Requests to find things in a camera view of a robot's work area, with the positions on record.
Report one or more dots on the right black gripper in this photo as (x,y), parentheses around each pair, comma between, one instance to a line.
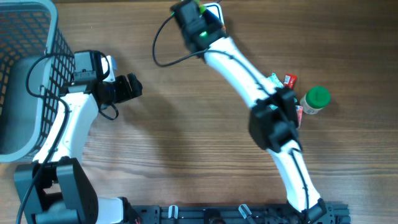
(209,17)

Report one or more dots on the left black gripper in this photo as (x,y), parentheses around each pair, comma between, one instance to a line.
(126,93)

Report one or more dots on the teal snack packet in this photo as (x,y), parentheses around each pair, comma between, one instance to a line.
(275,80)

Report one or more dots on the red coffee stick sachet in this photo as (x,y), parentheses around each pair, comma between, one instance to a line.
(290,80)

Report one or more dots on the red white tissue pack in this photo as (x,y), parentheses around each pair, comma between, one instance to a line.
(299,111)

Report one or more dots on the green lid jar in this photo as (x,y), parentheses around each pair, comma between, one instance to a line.
(315,100)

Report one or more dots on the green candy bag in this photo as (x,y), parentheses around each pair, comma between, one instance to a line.
(202,8)

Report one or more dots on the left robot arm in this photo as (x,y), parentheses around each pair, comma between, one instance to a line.
(53,188)

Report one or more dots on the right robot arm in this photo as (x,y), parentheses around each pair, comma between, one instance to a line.
(273,120)

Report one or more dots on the white barcode scanner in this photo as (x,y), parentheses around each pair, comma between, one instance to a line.
(215,8)

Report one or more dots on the grey plastic mesh basket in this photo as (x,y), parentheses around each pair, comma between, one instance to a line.
(36,61)

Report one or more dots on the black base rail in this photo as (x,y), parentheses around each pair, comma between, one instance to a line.
(326,213)

